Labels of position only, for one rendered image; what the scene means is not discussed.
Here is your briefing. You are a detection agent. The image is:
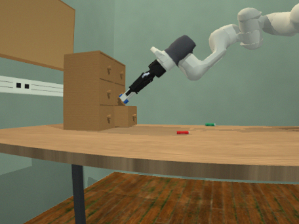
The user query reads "brown wooden chest of drawers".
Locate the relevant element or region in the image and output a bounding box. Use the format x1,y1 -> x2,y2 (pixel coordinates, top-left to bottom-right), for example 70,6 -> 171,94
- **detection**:
63,50 -> 125,131

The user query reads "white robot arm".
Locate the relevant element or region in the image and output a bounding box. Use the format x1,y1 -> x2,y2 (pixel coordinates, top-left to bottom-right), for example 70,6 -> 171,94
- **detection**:
150,4 -> 299,81

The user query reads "brown wooden drawer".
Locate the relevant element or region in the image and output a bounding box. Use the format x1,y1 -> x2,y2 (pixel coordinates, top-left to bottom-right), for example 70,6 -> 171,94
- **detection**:
100,105 -> 114,129
100,79 -> 114,103
115,84 -> 125,104
115,106 -> 137,126
115,62 -> 125,84
100,54 -> 114,81

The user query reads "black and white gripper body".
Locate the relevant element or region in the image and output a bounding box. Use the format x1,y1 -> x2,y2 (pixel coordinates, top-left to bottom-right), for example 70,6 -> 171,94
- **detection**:
145,59 -> 166,81

